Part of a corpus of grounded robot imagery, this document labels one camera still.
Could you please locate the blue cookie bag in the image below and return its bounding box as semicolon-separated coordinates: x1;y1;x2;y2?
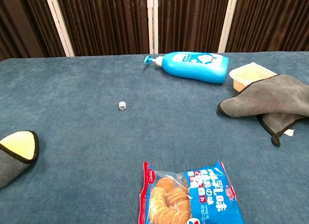
138;161;246;224

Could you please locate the blue table cover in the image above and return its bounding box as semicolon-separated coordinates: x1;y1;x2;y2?
0;51;309;224

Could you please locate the brown curtain screen panel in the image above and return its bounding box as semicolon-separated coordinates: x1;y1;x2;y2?
44;0;155;57
153;0;239;55
218;0;309;53
0;0;74;62

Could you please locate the cream plastic container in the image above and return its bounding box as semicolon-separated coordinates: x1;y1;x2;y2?
228;62;278;93

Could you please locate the grey cloth yellow underside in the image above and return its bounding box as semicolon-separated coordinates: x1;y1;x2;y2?
0;130;40;190

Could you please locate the blue pump bottle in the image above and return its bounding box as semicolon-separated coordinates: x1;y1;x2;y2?
143;51;230;84

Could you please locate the grey cloth green underside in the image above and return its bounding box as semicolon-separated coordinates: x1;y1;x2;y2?
217;74;309;147

